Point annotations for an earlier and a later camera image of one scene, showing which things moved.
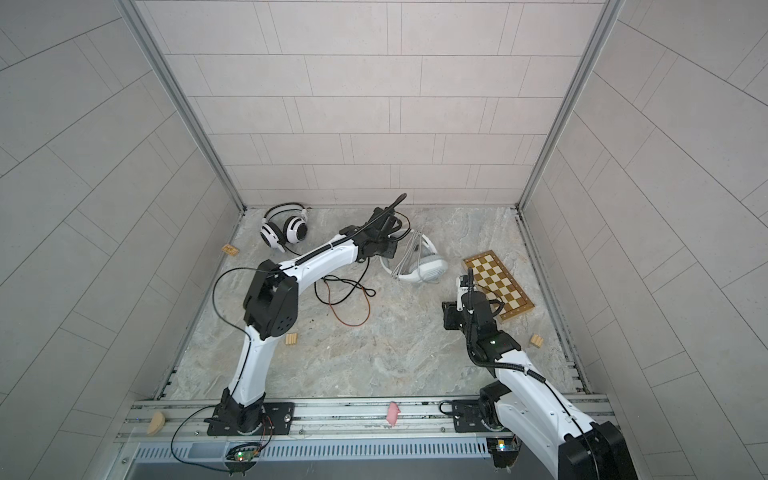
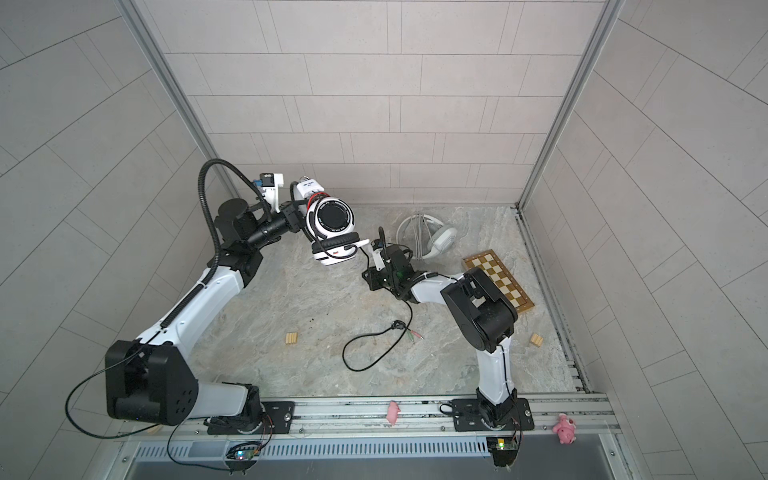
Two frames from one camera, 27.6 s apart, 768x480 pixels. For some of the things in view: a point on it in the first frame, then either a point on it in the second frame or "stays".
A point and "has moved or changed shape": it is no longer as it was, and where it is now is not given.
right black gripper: x=449 y=314 to x=373 y=282
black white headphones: x=294 y=230 has moved or changed shape
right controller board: x=503 y=449 stays
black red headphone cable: x=339 y=318 to x=397 y=324
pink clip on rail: x=393 y=412 stays
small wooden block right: x=536 y=340 stays
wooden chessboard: x=492 y=277 stays
